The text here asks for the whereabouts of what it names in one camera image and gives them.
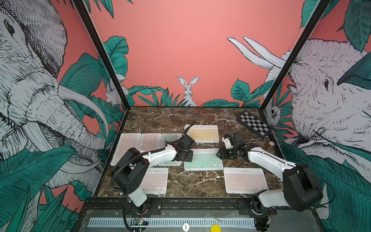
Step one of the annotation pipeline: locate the yellow keyboard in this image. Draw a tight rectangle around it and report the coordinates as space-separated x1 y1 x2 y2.
186 125 219 144

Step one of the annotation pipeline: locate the green keyboard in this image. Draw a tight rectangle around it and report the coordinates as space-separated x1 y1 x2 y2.
158 133 182 167
184 148 224 171

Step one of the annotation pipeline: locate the pink keyboard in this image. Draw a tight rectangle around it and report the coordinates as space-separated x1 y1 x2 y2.
141 168 169 195
138 133 161 151
223 167 269 194
110 133 142 166

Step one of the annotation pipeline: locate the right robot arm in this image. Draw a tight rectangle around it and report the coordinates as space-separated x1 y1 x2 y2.
217 133 323 215

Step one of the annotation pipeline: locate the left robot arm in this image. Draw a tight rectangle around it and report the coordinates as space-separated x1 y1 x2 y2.
110 133 196 215

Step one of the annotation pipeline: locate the checkerboard calibration plate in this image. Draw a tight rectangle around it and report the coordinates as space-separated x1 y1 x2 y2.
236 111 271 138

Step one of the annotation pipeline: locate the white vented strip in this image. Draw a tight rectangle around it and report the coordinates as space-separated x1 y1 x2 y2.
87 217 255 228

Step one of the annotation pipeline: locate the yellow round button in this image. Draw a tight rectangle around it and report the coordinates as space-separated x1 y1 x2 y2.
210 225 221 232

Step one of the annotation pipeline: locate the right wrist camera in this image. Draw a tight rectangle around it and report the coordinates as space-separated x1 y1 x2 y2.
222 137 233 149

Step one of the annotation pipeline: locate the black mounting rail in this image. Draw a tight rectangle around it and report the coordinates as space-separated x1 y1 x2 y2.
79 197 315 217

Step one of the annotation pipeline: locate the black frame post right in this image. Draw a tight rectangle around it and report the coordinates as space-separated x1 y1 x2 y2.
260 0 331 111

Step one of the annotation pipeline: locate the black frame post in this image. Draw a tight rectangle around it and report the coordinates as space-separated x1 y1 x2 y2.
260 0 331 111
73 0 131 110

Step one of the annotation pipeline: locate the black frame post left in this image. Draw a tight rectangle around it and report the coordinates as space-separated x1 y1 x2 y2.
73 0 131 110

